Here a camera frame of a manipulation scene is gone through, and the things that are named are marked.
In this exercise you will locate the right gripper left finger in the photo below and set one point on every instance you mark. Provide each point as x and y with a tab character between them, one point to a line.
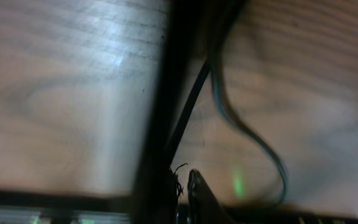
155	198

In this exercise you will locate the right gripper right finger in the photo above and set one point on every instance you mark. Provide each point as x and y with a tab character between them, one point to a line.
203	205

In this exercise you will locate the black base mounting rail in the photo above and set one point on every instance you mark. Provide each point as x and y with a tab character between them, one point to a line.
65	206

